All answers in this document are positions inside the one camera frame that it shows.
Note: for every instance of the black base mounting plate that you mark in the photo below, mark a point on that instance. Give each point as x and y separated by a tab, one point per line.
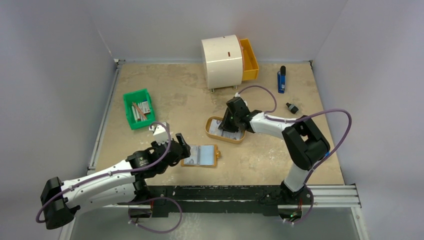
267	200

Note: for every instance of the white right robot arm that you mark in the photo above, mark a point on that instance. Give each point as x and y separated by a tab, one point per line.
304	141

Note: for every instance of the cream round drawer cabinet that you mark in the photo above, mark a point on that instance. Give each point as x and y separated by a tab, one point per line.
223	61

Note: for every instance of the card pack in bin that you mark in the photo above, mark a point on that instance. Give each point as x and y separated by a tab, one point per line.
145	107

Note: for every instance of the small black knob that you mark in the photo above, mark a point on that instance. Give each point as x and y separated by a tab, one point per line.
292	108

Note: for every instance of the pens in green bin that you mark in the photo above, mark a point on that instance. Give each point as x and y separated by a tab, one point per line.
138	112

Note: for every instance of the tan oval tray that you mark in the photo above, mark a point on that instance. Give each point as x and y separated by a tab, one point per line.
218	138

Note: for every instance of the yellow open drawer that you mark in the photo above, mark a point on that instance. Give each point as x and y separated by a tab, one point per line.
250	64

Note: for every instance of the yellow leather card holder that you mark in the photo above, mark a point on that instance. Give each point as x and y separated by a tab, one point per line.
209	155

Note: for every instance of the green plastic bin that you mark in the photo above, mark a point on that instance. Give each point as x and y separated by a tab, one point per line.
138	96

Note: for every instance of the blue black marker tool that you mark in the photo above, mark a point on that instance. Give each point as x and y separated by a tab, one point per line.
281	79

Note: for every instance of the white patterned credit card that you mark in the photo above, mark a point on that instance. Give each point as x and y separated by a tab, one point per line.
194	158

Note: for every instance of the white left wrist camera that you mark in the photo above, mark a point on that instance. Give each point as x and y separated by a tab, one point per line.
160	132

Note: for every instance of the aluminium frame rail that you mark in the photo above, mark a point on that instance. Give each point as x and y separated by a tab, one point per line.
181	98

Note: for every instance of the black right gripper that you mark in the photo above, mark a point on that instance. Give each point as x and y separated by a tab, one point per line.
232	116

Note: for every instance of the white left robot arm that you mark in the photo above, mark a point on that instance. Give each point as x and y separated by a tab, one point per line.
123	182

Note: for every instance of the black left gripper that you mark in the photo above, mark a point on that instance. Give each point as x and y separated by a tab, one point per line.
186	153

